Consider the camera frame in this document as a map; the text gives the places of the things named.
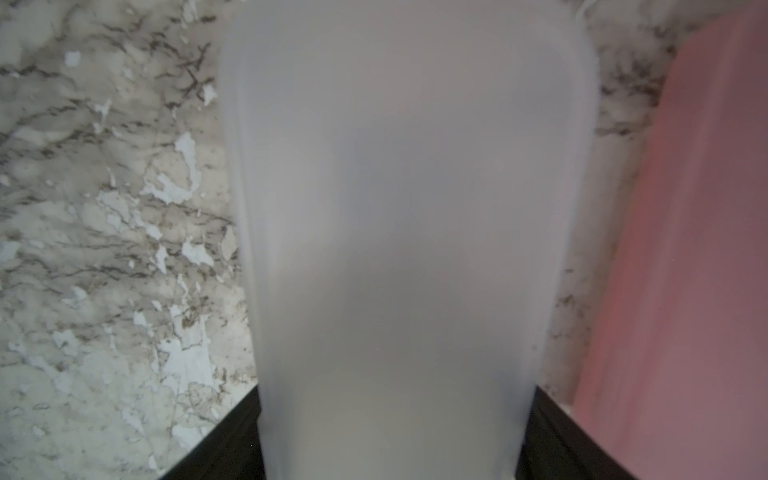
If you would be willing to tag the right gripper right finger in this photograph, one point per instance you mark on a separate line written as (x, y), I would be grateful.
(555, 448)

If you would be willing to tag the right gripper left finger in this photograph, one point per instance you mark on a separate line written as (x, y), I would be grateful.
(231, 451)

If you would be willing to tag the pink case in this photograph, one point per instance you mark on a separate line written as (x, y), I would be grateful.
(674, 385)

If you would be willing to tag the clear case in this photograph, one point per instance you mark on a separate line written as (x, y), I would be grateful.
(404, 176)

